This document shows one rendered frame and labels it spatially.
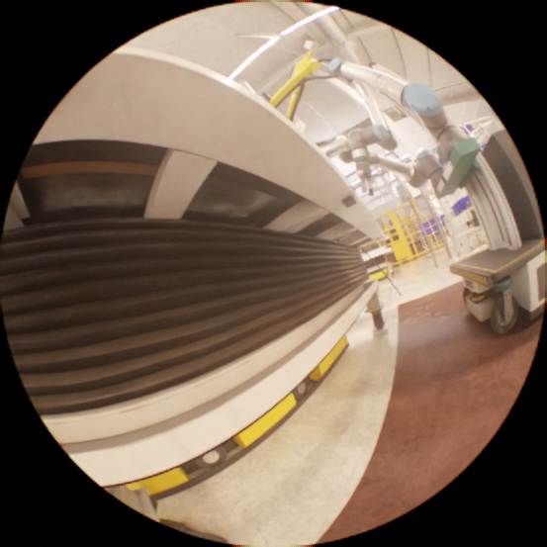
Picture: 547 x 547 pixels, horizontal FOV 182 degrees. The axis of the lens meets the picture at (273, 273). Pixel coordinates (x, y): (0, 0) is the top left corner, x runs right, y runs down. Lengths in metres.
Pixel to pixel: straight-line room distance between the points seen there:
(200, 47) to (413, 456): 10.29
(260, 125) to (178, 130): 0.12
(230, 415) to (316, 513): 0.41
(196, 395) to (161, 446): 0.16
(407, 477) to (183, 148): 0.80
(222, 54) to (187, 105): 9.62
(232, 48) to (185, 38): 2.19
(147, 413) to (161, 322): 0.18
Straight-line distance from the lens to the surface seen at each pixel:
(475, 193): 1.35
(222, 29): 9.91
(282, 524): 0.58
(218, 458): 0.74
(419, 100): 0.87
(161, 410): 0.35
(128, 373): 0.35
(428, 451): 0.62
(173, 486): 0.69
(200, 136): 0.28
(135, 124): 0.27
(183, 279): 0.37
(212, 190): 0.54
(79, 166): 0.47
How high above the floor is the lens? 0.53
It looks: 9 degrees up
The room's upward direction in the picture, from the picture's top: 18 degrees counter-clockwise
